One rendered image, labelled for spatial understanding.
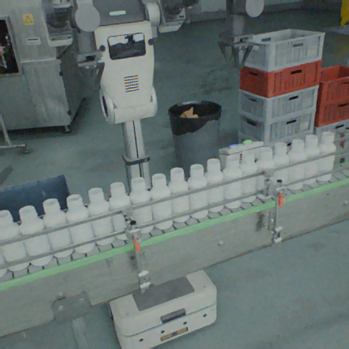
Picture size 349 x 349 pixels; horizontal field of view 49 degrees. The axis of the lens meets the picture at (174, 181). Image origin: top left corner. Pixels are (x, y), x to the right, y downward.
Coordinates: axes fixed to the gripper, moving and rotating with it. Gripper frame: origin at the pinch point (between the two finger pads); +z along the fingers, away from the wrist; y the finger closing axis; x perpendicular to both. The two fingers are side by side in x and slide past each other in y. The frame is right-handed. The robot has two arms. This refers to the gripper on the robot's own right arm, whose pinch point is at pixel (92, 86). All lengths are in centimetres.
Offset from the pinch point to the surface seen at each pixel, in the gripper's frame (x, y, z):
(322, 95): 237, -174, 80
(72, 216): -13.4, 15.1, 28.9
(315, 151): 65, 15, 29
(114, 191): -1.2, 13.8, 25.5
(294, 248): 122, -58, 138
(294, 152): 57, 14, 28
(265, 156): 46, 14, 26
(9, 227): -28.7, 13.9, 28.0
